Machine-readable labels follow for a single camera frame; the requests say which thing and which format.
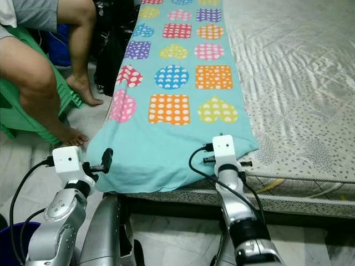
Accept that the teal blanket with coloured shapes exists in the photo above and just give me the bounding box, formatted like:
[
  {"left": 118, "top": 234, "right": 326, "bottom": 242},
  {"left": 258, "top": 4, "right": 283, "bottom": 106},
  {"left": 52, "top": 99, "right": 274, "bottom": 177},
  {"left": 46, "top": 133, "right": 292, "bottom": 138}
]
[{"left": 87, "top": 0, "right": 260, "bottom": 194}]

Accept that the grey robot left leg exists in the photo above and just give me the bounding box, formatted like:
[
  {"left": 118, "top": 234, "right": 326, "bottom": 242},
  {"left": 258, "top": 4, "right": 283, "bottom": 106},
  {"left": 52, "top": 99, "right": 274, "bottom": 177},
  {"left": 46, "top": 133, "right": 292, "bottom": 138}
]
[{"left": 78, "top": 193, "right": 135, "bottom": 266}]

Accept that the green plastic stool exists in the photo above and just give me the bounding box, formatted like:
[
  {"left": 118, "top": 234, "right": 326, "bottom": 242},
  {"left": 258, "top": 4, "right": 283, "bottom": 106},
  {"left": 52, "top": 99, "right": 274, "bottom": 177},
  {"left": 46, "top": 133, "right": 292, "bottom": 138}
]
[{"left": 0, "top": 25, "right": 84, "bottom": 140}]

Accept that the purple plastic bucket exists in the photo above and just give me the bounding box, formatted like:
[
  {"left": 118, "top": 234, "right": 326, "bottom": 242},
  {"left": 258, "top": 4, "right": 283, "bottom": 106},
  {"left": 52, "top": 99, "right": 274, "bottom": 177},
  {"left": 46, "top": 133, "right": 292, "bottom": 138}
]
[{"left": 0, "top": 222, "right": 43, "bottom": 266}]

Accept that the black bag pile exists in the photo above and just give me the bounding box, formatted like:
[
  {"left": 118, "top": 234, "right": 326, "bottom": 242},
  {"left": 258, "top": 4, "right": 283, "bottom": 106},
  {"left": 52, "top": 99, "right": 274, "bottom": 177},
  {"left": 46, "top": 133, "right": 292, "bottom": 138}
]
[{"left": 93, "top": 0, "right": 140, "bottom": 97}]

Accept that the person in grey shorts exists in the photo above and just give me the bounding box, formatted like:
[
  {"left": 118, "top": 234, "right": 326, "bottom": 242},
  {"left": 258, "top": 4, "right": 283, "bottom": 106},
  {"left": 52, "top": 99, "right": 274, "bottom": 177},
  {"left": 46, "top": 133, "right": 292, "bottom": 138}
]
[{"left": 0, "top": 0, "right": 105, "bottom": 147}]

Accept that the blue bag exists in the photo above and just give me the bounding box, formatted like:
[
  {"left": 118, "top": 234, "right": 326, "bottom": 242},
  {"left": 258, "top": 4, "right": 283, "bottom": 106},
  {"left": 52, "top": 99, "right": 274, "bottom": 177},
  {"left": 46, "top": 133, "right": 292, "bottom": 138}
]
[{"left": 45, "top": 29, "right": 73, "bottom": 68}]

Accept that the grey quilted mattress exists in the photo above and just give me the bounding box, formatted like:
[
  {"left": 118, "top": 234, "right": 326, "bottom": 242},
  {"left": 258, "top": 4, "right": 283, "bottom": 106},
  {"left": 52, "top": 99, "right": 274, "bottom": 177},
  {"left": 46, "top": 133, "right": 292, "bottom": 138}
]
[{"left": 128, "top": 0, "right": 355, "bottom": 219}]

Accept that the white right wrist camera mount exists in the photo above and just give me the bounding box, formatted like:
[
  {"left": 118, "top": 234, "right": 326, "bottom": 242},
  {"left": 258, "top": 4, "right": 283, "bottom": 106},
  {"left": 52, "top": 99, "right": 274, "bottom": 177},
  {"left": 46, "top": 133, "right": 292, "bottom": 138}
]
[{"left": 211, "top": 134, "right": 237, "bottom": 168}]

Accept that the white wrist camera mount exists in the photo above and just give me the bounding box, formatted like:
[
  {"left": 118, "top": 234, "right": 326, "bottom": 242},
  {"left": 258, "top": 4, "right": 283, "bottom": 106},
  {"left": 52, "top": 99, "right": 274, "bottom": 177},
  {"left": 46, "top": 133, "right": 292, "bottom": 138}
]
[
  {"left": 211, "top": 134, "right": 237, "bottom": 168},
  {"left": 52, "top": 145, "right": 94, "bottom": 188}
]

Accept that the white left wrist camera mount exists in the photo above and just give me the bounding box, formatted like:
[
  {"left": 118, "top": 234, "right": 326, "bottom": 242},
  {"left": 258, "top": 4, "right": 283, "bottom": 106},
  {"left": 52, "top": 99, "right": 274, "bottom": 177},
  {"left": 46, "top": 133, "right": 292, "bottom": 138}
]
[{"left": 52, "top": 145, "right": 94, "bottom": 188}]

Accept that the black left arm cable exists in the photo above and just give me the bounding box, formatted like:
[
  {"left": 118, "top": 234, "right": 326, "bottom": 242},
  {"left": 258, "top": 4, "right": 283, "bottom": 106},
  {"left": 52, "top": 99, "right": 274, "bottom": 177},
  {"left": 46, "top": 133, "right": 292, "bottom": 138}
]
[{"left": 9, "top": 157, "right": 55, "bottom": 266}]

